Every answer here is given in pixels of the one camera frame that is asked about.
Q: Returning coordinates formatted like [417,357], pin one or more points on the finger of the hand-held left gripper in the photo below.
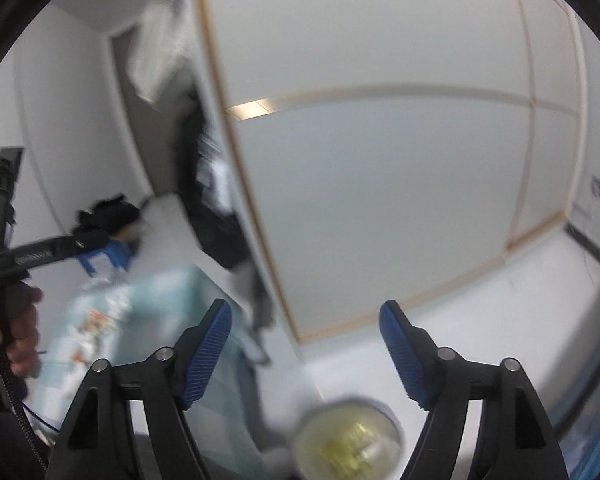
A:
[90,242]

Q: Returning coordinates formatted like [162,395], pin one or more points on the black clothing pile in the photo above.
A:
[110,212]

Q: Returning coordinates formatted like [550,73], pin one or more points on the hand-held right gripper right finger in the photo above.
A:
[405,360]

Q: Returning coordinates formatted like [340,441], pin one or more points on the white sliding wardrobe door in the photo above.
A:
[380,185]

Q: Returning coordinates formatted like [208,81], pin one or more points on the person's left hand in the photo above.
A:
[24,335]

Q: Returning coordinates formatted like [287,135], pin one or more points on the black backpack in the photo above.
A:
[205,220]

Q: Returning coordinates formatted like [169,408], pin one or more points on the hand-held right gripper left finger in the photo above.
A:
[210,355]

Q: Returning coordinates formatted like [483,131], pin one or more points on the white trash bin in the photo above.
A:
[330,425]

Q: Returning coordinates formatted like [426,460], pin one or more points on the teal checked tablecloth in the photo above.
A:
[145,310]

